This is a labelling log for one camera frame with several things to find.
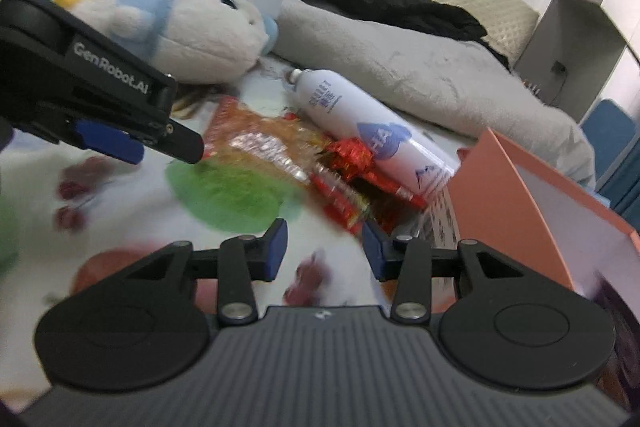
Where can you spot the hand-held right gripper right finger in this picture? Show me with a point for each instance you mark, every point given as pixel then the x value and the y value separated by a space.
pixel 372 252

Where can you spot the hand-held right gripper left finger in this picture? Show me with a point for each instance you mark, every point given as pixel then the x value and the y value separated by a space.
pixel 277 249

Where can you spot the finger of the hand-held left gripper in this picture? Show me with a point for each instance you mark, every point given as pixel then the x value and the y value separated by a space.
pixel 180 142
pixel 107 141

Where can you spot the long red snack packet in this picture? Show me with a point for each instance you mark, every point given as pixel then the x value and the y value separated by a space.
pixel 340 202

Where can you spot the orange snack packet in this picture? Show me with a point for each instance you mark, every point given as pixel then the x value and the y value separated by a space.
pixel 255 132

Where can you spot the shiny red candy packet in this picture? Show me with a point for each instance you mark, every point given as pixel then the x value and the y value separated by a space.
pixel 350 157

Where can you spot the orange cardboard box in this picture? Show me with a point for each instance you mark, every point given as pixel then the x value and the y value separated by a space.
pixel 510 207

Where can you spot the white and blue plush toy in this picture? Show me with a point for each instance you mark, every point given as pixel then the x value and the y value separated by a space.
pixel 200 42

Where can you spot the white spray can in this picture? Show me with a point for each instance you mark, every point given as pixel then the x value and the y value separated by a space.
pixel 350 112

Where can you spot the grey duvet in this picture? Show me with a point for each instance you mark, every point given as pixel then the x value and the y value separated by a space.
pixel 425 67

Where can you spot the blue chair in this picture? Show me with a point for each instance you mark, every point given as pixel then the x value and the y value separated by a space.
pixel 607 127

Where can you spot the black wall outlet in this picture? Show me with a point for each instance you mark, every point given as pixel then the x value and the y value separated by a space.
pixel 558 69

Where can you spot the white grey wall cabinet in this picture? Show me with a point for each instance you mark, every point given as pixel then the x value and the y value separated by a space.
pixel 575 32

